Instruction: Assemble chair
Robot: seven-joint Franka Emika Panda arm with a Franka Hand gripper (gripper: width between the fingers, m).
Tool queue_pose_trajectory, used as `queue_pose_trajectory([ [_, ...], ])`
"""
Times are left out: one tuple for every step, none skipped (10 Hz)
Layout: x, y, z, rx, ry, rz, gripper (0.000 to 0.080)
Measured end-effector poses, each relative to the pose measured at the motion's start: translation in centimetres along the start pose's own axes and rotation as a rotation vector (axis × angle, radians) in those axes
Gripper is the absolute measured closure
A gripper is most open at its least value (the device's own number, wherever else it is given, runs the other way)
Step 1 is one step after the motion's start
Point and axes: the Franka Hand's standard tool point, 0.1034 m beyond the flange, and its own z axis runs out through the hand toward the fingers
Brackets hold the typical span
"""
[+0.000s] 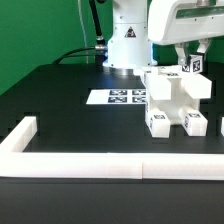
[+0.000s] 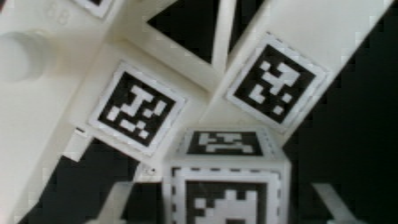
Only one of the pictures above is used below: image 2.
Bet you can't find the white chair back piece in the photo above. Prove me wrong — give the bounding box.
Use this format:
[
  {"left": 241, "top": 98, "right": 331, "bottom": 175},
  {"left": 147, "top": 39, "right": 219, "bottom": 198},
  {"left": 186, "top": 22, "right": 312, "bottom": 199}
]
[{"left": 0, "top": 0, "right": 395, "bottom": 224}]

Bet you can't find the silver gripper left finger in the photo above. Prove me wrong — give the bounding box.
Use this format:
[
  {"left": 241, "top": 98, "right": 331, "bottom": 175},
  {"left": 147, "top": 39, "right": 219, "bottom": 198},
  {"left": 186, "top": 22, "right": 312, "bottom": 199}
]
[{"left": 86, "top": 181, "right": 163, "bottom": 224}]

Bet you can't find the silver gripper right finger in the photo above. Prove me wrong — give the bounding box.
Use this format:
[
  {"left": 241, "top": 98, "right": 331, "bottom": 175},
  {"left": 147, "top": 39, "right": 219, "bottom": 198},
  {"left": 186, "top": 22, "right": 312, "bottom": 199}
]
[{"left": 292, "top": 183, "right": 370, "bottom": 224}]

